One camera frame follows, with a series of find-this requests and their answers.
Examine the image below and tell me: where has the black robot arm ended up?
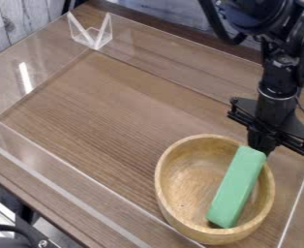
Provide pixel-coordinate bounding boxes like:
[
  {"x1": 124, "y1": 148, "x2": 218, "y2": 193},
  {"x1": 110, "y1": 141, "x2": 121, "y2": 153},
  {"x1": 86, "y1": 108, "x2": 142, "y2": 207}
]
[{"x1": 197, "y1": 0, "x2": 304, "y2": 155}]

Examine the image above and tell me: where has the clear acrylic enclosure wall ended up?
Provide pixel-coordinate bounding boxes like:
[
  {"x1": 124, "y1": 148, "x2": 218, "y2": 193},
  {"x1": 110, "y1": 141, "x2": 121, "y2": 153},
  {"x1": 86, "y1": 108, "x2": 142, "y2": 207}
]
[{"x1": 0, "y1": 7, "x2": 304, "y2": 248}]

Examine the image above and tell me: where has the green rectangular block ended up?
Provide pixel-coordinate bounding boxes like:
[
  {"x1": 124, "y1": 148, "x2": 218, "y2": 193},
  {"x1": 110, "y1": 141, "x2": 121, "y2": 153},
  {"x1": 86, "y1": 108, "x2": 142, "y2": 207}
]
[{"x1": 205, "y1": 146, "x2": 266, "y2": 229}]

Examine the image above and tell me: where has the wooden bowl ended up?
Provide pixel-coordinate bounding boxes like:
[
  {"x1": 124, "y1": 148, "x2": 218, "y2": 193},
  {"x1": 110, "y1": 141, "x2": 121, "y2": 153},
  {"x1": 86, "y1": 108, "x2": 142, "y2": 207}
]
[{"x1": 154, "y1": 134, "x2": 276, "y2": 245}]

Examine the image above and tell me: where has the black cable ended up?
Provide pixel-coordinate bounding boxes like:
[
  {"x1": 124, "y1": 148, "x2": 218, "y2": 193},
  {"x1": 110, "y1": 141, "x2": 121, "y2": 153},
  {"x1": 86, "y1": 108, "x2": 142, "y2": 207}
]
[{"x1": 0, "y1": 224, "x2": 34, "y2": 248}]

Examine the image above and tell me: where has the black metal table bracket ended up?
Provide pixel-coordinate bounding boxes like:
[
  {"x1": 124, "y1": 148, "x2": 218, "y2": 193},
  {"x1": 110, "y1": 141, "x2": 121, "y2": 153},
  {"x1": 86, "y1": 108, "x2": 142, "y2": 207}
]
[{"x1": 14, "y1": 216, "x2": 58, "y2": 248}]

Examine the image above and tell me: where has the clear acrylic corner bracket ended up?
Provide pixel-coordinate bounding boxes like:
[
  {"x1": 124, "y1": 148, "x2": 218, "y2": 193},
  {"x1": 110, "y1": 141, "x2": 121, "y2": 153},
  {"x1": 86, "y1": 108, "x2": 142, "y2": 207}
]
[{"x1": 66, "y1": 13, "x2": 112, "y2": 50}]

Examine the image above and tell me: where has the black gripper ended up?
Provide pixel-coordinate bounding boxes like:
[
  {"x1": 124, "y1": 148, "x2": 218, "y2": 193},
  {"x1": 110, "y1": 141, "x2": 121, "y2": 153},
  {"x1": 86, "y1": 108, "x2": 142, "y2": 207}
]
[{"x1": 228, "y1": 94, "x2": 304, "y2": 155}]

